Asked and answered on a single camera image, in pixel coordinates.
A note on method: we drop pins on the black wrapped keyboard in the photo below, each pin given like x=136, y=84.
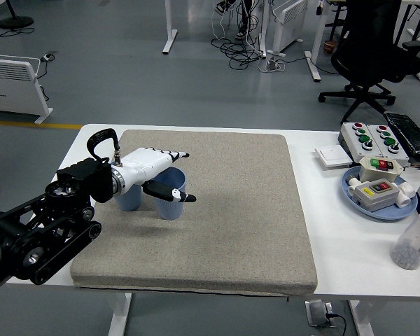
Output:
x=411, y=134

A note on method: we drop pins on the blue round plate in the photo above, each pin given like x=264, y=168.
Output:
x=388, y=213

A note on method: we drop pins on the brown paper cup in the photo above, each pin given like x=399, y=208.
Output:
x=329, y=47

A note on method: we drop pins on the clear bottle with red cap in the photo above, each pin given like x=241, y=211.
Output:
x=411, y=245

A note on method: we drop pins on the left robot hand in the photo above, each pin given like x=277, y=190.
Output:
x=143, y=162

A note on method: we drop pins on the small white panel heater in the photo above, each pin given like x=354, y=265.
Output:
x=288, y=24

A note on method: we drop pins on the white table leg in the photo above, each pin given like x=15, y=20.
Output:
x=118, y=315
x=362, y=320

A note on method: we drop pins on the white desk leg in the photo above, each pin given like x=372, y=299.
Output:
x=169, y=31
x=315, y=52

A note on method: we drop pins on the silver floor socket box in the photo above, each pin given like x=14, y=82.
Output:
x=316, y=313

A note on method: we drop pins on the person's foot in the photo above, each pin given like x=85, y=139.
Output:
x=241, y=35
x=224, y=6

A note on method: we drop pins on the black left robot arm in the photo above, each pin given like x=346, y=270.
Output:
x=56, y=227

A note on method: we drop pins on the blue ribbed plastic cup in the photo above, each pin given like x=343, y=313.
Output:
x=129, y=201
x=169, y=210

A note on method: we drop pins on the grey-brown fabric mat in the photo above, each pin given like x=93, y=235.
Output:
x=231, y=210

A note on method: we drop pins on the large white panel heater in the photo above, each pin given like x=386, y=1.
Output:
x=10, y=87

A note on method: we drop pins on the white control button box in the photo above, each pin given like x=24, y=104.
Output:
x=400, y=154
x=350, y=143

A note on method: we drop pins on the black office chair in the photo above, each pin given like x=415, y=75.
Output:
x=367, y=52

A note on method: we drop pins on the white wall switch plate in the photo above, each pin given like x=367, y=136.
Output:
x=332, y=157

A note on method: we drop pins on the black round stand base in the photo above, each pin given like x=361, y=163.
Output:
x=15, y=22

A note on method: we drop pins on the grey push-button switch box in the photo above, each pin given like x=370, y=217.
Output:
x=374, y=196

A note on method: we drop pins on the white green-red button switch box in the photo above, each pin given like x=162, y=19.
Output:
x=369, y=173

